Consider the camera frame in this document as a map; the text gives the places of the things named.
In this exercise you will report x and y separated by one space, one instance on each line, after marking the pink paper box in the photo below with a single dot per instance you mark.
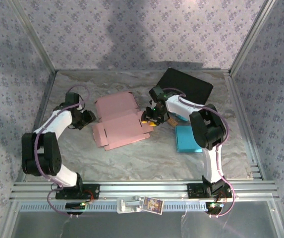
119 124

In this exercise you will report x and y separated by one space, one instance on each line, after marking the blue paper box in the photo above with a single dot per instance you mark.
186 138

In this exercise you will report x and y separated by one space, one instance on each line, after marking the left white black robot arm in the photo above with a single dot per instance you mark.
45 153

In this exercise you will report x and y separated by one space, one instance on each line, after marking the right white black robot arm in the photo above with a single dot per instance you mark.
206 126

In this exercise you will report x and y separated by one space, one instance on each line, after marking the small brown tag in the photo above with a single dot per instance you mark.
173 122

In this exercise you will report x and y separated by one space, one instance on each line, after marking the teal pen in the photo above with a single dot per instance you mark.
181 117

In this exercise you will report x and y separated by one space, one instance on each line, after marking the black carrying case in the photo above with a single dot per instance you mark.
193 86

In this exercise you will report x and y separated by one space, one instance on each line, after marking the colourful picture card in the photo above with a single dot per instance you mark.
153 204

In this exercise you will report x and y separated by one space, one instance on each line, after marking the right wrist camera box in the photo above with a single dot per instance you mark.
151 104

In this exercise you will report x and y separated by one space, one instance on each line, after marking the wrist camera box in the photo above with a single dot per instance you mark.
81 106
151 104

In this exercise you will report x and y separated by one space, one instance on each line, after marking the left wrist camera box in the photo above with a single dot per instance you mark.
81 106

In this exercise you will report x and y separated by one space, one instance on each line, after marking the aluminium side rail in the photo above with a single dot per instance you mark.
43 99
241 111

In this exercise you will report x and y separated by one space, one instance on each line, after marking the aluminium mounting rail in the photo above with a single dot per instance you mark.
144 189

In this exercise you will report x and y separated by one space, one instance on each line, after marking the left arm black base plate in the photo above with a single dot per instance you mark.
92 191

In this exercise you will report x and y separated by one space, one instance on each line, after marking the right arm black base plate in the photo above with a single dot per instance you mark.
193 191

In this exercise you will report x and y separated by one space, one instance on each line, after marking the clear plastic bracket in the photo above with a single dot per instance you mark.
128 205

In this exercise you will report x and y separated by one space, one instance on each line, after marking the aluminium frame post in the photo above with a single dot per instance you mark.
32 37
253 32

